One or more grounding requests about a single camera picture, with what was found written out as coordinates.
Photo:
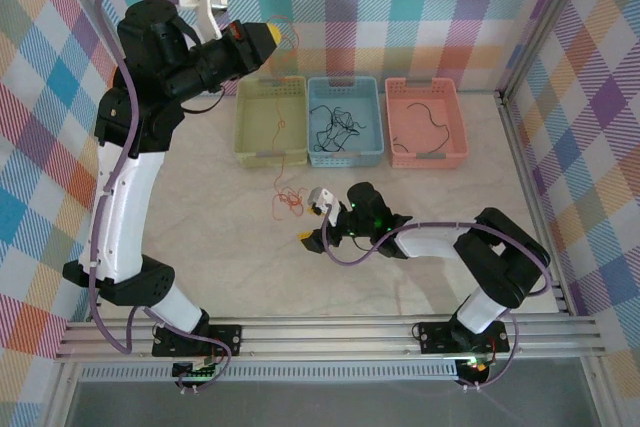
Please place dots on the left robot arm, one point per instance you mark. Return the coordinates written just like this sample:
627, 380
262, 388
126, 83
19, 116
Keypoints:
125, 217

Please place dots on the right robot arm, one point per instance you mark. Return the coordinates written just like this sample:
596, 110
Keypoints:
430, 244

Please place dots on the green plastic basket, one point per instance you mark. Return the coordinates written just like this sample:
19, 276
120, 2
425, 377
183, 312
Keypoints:
260, 122

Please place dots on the pink plastic basket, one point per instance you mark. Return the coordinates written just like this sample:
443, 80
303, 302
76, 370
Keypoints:
425, 132

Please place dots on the blue plastic basket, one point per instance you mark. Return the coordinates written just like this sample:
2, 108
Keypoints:
345, 97

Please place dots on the small circuit board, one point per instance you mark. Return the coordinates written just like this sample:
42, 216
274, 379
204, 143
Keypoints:
195, 371
477, 367

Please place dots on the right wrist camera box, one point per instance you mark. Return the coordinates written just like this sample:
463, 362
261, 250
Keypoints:
322, 199

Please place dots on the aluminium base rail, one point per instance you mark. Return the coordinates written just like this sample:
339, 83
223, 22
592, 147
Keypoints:
325, 334

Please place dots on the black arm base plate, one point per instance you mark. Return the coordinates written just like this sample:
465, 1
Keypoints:
225, 337
435, 337

